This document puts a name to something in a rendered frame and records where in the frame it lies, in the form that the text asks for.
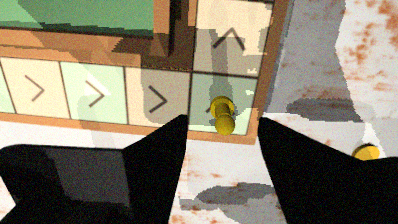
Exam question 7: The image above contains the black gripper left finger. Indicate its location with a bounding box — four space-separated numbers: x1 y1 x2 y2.
0 114 188 224

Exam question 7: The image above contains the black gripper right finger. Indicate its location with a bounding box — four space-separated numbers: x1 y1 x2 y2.
257 117 398 224

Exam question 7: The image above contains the orange board border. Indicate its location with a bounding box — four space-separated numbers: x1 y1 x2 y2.
0 0 289 146

